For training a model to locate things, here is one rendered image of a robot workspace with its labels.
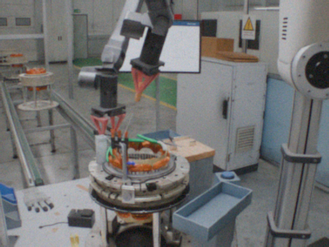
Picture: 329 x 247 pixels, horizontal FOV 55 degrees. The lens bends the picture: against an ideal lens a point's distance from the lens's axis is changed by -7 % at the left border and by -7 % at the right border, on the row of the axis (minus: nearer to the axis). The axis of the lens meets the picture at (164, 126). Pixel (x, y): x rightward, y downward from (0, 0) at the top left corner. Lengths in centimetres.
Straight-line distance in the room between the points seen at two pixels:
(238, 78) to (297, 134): 229
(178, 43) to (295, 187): 129
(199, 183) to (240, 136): 215
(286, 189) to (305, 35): 46
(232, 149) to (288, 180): 241
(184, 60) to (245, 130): 158
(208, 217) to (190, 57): 131
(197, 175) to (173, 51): 98
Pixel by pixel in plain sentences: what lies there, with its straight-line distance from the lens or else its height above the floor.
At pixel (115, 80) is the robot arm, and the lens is 106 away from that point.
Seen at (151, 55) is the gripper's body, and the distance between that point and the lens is 92.
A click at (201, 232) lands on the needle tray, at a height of 105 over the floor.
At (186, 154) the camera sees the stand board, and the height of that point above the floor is 107.
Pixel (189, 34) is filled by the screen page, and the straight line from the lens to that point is 208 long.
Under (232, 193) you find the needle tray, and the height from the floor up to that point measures 103.
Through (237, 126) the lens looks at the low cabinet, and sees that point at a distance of 337.
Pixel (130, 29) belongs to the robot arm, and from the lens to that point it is 91.
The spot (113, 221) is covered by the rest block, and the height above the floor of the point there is 86.
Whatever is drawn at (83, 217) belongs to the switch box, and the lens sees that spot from 131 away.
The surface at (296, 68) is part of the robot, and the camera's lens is 89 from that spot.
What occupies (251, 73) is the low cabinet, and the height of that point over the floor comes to 110.
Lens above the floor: 152
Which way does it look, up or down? 17 degrees down
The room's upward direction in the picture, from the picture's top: 1 degrees clockwise
